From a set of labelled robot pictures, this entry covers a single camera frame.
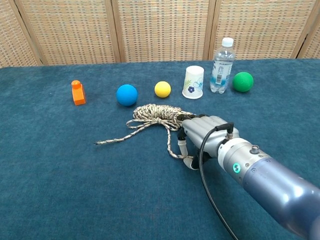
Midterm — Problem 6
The white floral paper cup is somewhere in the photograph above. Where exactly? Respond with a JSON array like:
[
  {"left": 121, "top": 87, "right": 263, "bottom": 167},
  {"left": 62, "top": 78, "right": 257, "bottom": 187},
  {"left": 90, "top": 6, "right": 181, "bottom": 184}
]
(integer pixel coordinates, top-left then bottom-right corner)
[{"left": 181, "top": 65, "right": 205, "bottom": 100}]

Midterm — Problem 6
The woven bamboo folding screen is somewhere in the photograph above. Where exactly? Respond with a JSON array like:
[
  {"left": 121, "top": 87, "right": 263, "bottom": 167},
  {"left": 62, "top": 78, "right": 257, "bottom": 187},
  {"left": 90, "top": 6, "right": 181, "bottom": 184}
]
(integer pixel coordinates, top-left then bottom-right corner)
[{"left": 0, "top": 0, "right": 320, "bottom": 68}]

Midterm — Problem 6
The braided beige rope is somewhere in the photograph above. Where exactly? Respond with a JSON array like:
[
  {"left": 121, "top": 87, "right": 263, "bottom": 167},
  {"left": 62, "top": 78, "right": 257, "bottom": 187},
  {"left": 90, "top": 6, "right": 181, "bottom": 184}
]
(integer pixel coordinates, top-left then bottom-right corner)
[{"left": 94, "top": 103, "right": 198, "bottom": 161}]

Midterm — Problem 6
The blue carpet table mat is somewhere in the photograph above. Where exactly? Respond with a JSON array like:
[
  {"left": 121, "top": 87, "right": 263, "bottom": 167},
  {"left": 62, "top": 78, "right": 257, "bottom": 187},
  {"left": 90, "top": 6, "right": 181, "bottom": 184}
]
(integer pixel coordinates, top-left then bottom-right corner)
[{"left": 0, "top": 58, "right": 320, "bottom": 240}]

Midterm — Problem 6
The orange toy block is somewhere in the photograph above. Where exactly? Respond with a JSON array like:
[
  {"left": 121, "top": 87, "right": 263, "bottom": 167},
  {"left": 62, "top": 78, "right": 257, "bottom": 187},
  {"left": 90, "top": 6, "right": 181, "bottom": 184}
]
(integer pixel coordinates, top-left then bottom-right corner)
[{"left": 70, "top": 79, "right": 87, "bottom": 106}]

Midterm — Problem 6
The green foam ball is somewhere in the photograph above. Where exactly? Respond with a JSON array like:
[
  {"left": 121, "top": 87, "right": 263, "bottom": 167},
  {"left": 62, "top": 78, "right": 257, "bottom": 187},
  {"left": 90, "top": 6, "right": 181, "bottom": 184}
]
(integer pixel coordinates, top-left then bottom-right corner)
[{"left": 232, "top": 71, "right": 255, "bottom": 93}]

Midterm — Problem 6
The blue foam ball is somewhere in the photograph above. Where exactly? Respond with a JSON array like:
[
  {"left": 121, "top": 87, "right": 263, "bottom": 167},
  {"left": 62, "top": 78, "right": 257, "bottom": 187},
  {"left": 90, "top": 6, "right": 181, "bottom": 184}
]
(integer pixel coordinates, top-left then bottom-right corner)
[{"left": 116, "top": 84, "right": 139, "bottom": 107}]

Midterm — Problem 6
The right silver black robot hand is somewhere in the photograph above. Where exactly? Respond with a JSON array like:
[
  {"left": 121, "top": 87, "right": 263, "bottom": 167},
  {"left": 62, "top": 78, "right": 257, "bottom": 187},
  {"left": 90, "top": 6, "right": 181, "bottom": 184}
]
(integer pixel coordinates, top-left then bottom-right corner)
[{"left": 176, "top": 113, "right": 241, "bottom": 171}]

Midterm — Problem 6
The yellow foam ball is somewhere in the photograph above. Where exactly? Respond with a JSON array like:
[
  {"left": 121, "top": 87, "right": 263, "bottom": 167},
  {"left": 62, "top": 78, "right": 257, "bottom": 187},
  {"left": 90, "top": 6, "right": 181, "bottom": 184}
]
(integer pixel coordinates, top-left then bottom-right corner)
[{"left": 154, "top": 81, "right": 172, "bottom": 98}]

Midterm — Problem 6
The clear plastic water bottle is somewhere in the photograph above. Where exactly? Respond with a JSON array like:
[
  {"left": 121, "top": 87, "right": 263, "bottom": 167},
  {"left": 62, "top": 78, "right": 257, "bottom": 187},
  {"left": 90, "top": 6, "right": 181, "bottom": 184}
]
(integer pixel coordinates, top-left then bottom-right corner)
[{"left": 209, "top": 37, "right": 236, "bottom": 94}]

